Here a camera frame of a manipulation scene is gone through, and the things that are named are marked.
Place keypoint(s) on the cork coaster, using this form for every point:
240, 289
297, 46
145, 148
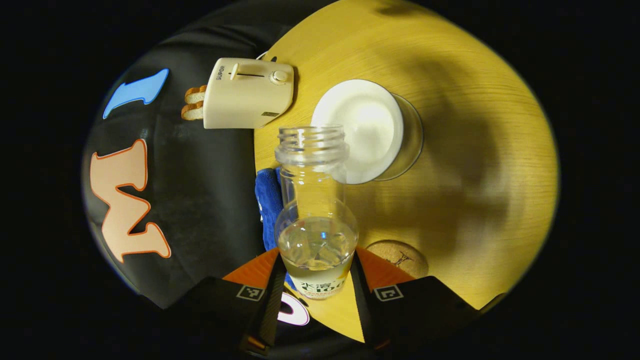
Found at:
395, 257

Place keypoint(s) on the white teacup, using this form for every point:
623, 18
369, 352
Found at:
365, 125

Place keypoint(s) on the toast slice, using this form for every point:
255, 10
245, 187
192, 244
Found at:
192, 112
196, 95

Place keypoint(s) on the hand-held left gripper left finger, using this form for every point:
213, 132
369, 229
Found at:
274, 300

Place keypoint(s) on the clear water bottle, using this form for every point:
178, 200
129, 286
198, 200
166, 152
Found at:
315, 235

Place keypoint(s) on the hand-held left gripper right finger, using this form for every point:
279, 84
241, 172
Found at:
364, 300

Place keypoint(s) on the blue folded towel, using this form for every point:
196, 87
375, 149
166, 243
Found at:
267, 210

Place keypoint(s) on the black backdrop cloth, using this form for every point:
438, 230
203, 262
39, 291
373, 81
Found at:
200, 190

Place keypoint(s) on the white toaster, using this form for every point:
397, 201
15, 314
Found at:
245, 100

